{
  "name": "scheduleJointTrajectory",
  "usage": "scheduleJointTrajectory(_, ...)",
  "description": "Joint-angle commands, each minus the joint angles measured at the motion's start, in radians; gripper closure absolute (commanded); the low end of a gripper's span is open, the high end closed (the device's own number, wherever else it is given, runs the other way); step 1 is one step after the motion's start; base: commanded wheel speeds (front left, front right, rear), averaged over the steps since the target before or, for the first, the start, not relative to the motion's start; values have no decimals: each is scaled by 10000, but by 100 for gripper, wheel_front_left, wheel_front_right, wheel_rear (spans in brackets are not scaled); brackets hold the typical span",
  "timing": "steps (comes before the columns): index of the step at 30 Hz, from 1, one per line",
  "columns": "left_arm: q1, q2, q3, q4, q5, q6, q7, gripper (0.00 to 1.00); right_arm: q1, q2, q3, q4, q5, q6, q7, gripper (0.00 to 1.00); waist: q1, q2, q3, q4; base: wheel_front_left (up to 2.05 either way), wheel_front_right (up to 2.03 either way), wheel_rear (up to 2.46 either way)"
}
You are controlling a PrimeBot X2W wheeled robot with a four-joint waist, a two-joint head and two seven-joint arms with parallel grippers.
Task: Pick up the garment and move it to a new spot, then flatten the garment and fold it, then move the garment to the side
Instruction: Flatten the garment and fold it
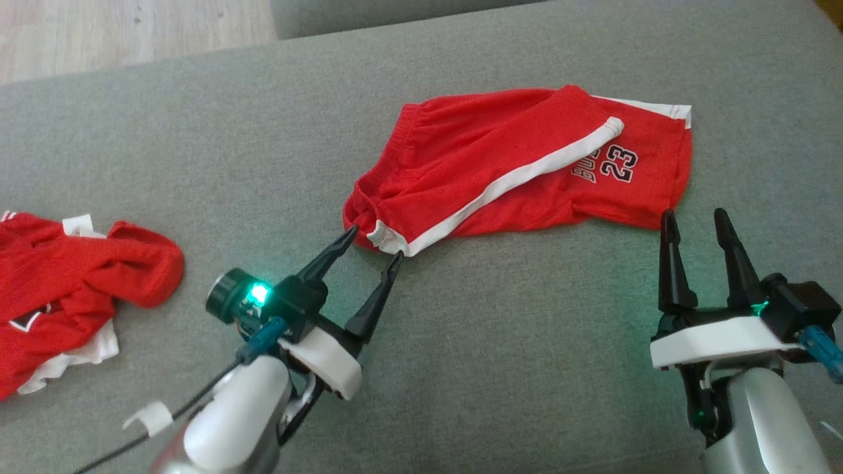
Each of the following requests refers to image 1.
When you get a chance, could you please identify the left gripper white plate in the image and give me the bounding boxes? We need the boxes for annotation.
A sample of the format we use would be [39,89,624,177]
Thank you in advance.
[269,224,406,402]

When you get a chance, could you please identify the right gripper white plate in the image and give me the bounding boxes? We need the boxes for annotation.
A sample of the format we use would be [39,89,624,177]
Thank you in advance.
[649,207,802,371]

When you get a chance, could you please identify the red shorts white stripe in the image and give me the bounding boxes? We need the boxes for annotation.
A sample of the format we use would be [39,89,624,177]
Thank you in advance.
[342,84,694,258]

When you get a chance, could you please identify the red basketball jersey white sleeves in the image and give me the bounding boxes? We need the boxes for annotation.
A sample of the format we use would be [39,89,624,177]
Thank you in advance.
[0,210,186,402]

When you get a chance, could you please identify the large grey sofa seat cushion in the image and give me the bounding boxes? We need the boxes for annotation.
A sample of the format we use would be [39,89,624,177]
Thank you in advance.
[0,0,843,474]

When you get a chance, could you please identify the white tape tag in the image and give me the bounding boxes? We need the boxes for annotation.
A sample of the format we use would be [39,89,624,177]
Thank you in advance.
[122,401,174,437]

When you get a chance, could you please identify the small grey sofa cushion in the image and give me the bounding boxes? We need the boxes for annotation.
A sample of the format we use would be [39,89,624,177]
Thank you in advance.
[270,0,549,40]

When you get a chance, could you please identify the black cable blue connector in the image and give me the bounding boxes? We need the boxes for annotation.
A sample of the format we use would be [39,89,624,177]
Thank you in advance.
[796,325,843,385]
[71,317,288,474]

